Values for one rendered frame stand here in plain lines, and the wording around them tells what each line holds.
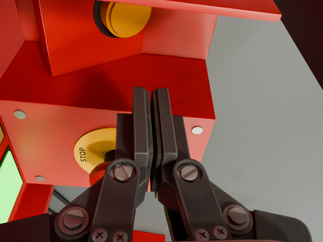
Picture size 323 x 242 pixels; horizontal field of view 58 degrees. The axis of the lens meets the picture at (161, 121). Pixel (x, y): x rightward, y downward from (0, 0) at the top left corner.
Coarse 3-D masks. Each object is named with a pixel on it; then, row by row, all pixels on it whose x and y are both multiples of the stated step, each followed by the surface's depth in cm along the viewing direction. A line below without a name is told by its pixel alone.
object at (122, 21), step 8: (104, 8) 20; (112, 8) 20; (120, 8) 20; (128, 8) 21; (136, 8) 21; (144, 8) 21; (104, 16) 20; (112, 16) 20; (120, 16) 21; (128, 16) 21; (136, 16) 21; (144, 16) 22; (104, 24) 21; (112, 24) 21; (120, 24) 21; (128, 24) 21; (136, 24) 22; (144, 24) 22; (112, 32) 21; (120, 32) 21; (128, 32) 22; (136, 32) 22
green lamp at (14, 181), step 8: (8, 152) 22; (8, 160) 22; (0, 168) 21; (8, 168) 22; (16, 168) 24; (0, 176) 21; (8, 176) 22; (16, 176) 24; (0, 184) 21; (8, 184) 23; (16, 184) 24; (0, 192) 21; (8, 192) 23; (16, 192) 24; (0, 200) 22; (8, 200) 23; (0, 208) 22; (8, 208) 23; (0, 216) 22; (8, 216) 23
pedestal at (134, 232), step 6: (132, 234) 214; (138, 234) 213; (144, 234) 215; (150, 234) 217; (156, 234) 218; (132, 240) 210; (138, 240) 210; (144, 240) 212; (150, 240) 214; (156, 240) 215; (162, 240) 217
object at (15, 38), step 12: (0, 0) 48; (12, 0) 54; (0, 12) 49; (12, 12) 55; (0, 24) 51; (12, 24) 57; (0, 36) 52; (12, 36) 59; (0, 48) 54; (12, 48) 61; (0, 60) 56; (0, 72) 57; (24, 192) 128
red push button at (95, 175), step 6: (114, 150) 23; (108, 156) 23; (114, 156) 23; (108, 162) 22; (96, 168) 22; (102, 168) 21; (90, 174) 22; (96, 174) 21; (102, 174) 21; (90, 180) 22; (96, 180) 22
